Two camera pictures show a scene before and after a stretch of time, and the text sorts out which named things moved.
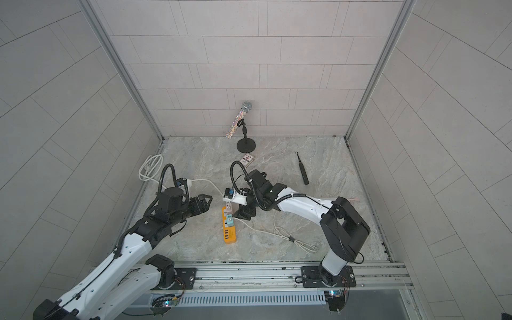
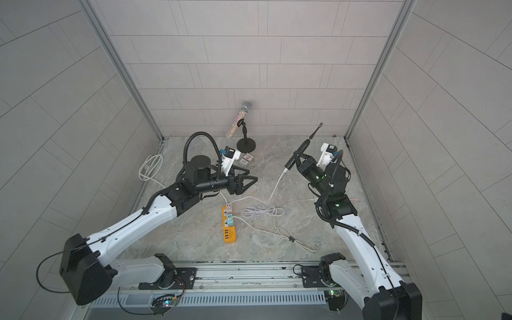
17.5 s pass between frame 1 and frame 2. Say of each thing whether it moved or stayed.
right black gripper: moved
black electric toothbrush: moved
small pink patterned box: stayed
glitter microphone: stayed
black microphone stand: stayed
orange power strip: stayed
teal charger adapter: stayed
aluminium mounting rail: stayed
